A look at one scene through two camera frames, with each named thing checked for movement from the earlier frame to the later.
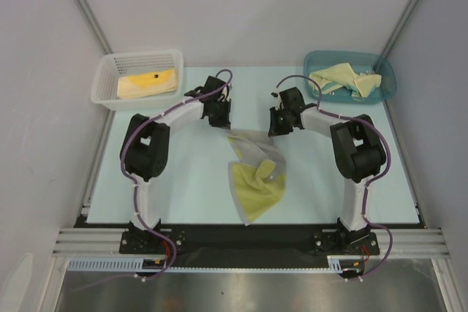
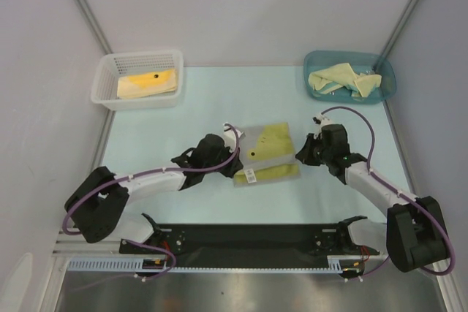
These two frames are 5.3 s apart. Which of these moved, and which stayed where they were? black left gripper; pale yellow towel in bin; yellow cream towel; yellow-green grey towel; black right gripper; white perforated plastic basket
Moved: black right gripper; black left gripper; yellow-green grey towel
Stayed: pale yellow towel in bin; yellow cream towel; white perforated plastic basket
